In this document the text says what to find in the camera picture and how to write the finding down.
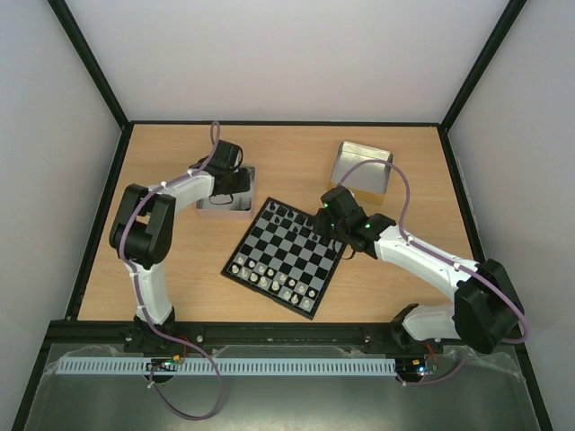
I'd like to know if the light blue cable duct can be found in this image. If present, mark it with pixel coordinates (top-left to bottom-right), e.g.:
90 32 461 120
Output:
55 357 396 376

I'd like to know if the empty gold silver tin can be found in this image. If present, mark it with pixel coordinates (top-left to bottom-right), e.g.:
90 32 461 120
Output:
328 141 394 205

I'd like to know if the silver tin with pieces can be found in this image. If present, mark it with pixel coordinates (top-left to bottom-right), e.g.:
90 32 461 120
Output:
196 165 256 220

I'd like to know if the black frame rail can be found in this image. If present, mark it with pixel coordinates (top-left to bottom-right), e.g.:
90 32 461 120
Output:
42 320 441 356

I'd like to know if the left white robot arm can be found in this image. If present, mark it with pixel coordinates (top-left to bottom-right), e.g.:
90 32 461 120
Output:
109 140 250 326

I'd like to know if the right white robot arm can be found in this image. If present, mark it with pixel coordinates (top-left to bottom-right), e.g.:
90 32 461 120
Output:
313 186 524 354

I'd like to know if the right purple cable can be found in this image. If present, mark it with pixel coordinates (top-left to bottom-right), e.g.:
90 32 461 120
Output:
339 159 531 388

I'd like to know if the black silver chess board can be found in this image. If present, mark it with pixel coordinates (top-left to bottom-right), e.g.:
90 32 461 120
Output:
221 198 346 320

